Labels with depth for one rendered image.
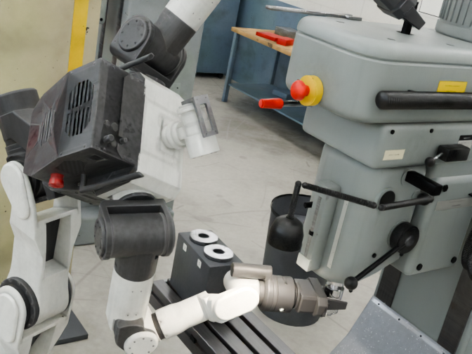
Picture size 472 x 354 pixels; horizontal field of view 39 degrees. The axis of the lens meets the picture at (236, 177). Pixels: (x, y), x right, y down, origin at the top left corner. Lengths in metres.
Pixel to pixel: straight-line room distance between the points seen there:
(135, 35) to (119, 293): 0.56
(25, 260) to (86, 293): 2.03
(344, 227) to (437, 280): 0.52
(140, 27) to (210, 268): 0.78
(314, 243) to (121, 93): 0.53
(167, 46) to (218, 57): 7.46
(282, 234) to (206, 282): 0.67
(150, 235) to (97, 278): 2.60
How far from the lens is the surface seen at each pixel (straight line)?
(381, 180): 1.44
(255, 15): 8.88
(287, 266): 3.66
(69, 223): 1.79
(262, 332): 2.07
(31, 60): 2.92
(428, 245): 1.64
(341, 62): 1.29
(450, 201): 1.62
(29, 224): 1.71
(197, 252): 2.03
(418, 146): 1.44
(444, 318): 1.95
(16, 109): 1.72
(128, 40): 1.52
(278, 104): 1.42
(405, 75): 1.32
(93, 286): 3.88
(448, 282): 1.91
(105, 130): 1.34
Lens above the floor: 2.05
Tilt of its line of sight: 21 degrees down
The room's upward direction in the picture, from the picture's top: 11 degrees clockwise
